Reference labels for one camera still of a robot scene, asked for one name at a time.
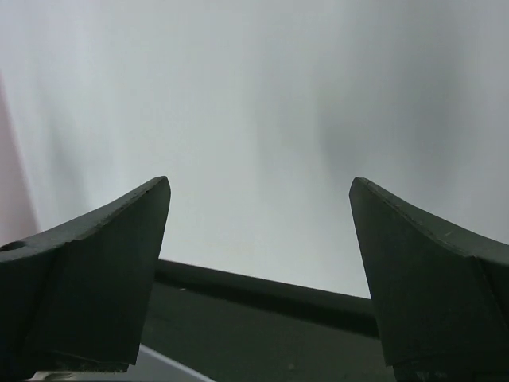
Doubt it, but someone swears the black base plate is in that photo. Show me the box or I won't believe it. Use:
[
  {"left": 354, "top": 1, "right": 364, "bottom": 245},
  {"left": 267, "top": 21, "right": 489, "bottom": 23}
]
[{"left": 142, "top": 260, "right": 394, "bottom": 381}]

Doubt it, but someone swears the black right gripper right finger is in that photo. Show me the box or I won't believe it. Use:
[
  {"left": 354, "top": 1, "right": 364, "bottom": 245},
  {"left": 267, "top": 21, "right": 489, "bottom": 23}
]
[{"left": 349, "top": 177, "right": 508, "bottom": 381}]

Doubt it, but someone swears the cream and green t-shirt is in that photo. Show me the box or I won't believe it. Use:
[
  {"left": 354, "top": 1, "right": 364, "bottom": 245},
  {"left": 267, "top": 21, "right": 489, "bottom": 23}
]
[{"left": 1, "top": 1, "right": 508, "bottom": 297}]

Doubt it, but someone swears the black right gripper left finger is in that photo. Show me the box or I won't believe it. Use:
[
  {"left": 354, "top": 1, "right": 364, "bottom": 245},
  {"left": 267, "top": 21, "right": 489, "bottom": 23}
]
[{"left": 1, "top": 176, "right": 171, "bottom": 381}]

